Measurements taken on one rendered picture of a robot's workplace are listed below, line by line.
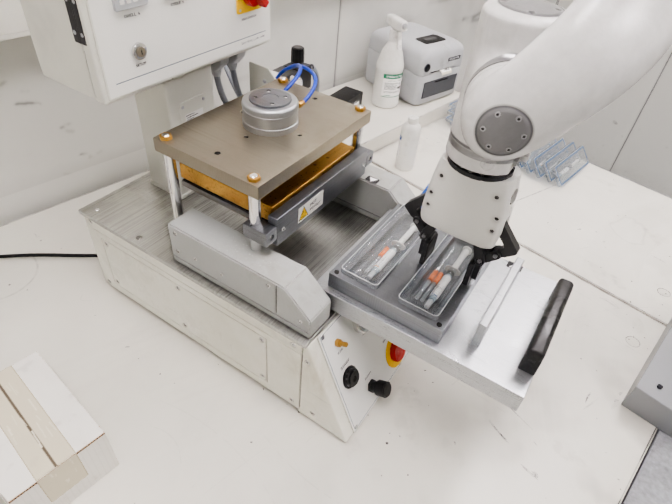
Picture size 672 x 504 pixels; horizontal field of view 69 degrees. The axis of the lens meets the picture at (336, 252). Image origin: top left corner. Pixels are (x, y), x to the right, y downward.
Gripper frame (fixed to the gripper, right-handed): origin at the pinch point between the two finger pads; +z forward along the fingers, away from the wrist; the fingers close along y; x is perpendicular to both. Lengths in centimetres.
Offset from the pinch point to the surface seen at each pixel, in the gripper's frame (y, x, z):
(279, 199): 22.1, 8.4, -4.3
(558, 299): -14.2, -2.5, 0.5
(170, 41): 43.0, 5.4, -18.7
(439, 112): 36, -90, 24
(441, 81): 39, -93, 16
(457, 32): 58, -151, 19
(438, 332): -3.6, 10.1, 2.5
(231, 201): 28.9, 10.5, -1.9
